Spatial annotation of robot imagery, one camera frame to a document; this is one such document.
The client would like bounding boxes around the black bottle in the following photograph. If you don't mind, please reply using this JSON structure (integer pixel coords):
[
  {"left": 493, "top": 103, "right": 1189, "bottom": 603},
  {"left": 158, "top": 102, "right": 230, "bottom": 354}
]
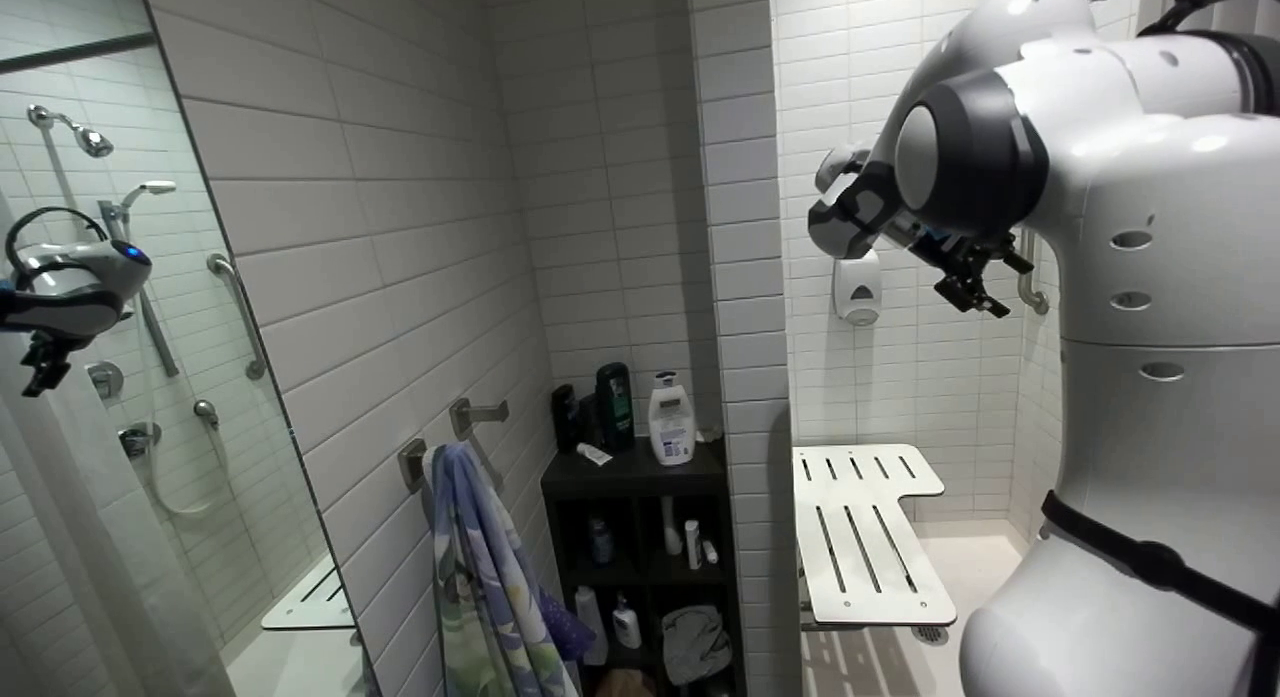
[{"left": 551, "top": 383, "right": 582, "bottom": 454}]

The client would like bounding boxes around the blue floral towel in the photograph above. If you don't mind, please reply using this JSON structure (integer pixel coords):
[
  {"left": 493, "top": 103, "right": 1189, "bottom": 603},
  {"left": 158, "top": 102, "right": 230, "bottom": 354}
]
[{"left": 425, "top": 441, "right": 597, "bottom": 697}]

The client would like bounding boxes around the white slatted shower seat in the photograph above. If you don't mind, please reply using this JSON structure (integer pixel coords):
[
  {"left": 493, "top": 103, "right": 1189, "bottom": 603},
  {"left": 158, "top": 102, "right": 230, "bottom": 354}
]
[{"left": 793, "top": 443, "right": 959, "bottom": 630}]

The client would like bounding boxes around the metal grab bar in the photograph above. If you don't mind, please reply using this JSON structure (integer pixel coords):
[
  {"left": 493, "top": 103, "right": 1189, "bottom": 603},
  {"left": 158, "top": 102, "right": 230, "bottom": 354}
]
[{"left": 1017, "top": 227, "right": 1050, "bottom": 317}]

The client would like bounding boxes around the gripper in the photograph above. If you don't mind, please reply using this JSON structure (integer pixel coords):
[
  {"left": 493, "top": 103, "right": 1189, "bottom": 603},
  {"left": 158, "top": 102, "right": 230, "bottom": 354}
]
[{"left": 933, "top": 229, "right": 1036, "bottom": 319}]

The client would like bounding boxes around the dark green bottle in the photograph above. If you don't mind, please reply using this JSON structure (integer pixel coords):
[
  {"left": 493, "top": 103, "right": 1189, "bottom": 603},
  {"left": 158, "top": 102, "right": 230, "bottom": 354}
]
[{"left": 596, "top": 362, "right": 636, "bottom": 451}]

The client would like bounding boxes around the grey cloth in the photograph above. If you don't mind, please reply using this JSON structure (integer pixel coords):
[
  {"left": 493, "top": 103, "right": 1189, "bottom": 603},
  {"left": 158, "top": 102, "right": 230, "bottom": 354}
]
[{"left": 661, "top": 604, "right": 734, "bottom": 687}]

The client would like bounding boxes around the white soap dispenser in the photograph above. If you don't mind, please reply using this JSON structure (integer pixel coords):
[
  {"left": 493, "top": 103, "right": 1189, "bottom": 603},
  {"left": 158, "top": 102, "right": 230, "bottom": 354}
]
[{"left": 832, "top": 248, "right": 884, "bottom": 327}]

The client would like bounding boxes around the wall mirror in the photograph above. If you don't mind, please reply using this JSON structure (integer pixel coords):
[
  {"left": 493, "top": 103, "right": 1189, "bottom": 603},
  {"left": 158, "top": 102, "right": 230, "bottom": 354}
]
[{"left": 0, "top": 0, "right": 373, "bottom": 697}]

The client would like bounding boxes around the white lotion pump bottle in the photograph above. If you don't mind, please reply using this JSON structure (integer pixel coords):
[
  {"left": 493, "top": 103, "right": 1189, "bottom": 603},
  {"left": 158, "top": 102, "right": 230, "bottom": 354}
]
[{"left": 648, "top": 371, "right": 697, "bottom": 467}]

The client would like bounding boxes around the black shelf unit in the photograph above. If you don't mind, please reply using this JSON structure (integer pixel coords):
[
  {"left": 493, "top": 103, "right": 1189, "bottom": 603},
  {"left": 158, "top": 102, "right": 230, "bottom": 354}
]
[{"left": 540, "top": 439, "right": 747, "bottom": 697}]

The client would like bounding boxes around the metal towel bar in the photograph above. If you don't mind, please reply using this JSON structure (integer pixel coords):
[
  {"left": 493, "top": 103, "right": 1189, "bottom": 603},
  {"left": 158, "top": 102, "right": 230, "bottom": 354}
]
[{"left": 398, "top": 397, "right": 512, "bottom": 494}]

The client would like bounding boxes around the large white bottle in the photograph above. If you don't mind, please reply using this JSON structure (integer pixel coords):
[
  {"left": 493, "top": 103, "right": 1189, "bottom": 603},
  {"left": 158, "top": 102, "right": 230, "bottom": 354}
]
[{"left": 574, "top": 586, "right": 609, "bottom": 667}]

